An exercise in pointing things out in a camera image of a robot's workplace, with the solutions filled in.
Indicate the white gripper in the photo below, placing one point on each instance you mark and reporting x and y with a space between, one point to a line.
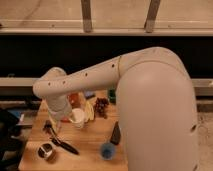
59 107

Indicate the black brush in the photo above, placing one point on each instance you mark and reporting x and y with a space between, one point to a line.
48 128

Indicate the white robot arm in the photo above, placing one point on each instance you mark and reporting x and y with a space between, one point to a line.
155 101

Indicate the green plastic tray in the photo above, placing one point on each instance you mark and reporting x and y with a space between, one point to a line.
112 96

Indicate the white paper cup stack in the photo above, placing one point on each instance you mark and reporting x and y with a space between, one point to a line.
80 117

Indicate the red bowl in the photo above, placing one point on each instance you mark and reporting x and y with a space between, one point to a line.
74 100

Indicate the yellow banana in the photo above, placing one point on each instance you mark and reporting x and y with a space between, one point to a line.
89 111

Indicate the blue sponge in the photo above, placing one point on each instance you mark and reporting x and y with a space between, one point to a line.
89 94

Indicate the metal tin can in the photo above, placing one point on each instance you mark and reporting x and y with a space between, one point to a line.
46 151

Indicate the blue cup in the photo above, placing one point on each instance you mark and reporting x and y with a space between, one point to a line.
107 151

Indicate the black remote control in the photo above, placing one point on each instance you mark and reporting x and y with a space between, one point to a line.
116 135

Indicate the black chair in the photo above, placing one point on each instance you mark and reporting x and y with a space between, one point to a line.
8 141

